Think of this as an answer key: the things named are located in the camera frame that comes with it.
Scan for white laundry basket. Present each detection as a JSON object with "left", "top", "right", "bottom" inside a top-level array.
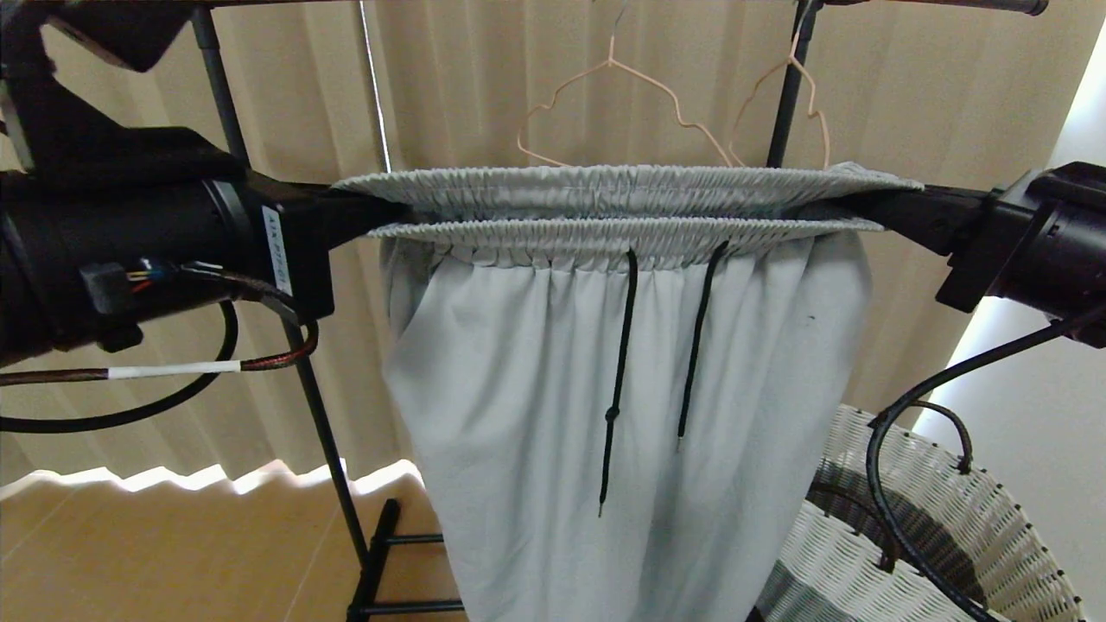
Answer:
[{"left": 752, "top": 402, "right": 1085, "bottom": 622}]

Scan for pink clothes hanger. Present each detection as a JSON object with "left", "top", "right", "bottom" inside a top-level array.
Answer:
[
  {"left": 517, "top": 0, "right": 735, "bottom": 169},
  {"left": 730, "top": 0, "right": 832, "bottom": 171}
]

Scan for black clothes rack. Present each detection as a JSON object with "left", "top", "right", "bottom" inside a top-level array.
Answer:
[{"left": 186, "top": 0, "right": 1048, "bottom": 622}]

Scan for pale grey shorts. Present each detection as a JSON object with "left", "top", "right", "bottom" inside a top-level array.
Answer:
[{"left": 333, "top": 162, "right": 924, "bottom": 622}]

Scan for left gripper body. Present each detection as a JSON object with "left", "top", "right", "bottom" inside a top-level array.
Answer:
[{"left": 0, "top": 168, "right": 338, "bottom": 368}]

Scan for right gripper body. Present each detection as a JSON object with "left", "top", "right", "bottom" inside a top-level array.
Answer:
[{"left": 936, "top": 162, "right": 1106, "bottom": 351}]

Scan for black cable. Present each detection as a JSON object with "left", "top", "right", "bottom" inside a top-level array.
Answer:
[
  {"left": 0, "top": 298, "right": 240, "bottom": 435},
  {"left": 866, "top": 307, "right": 1106, "bottom": 622}
]

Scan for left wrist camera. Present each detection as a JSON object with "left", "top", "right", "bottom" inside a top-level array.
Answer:
[{"left": 0, "top": 0, "right": 251, "bottom": 187}]

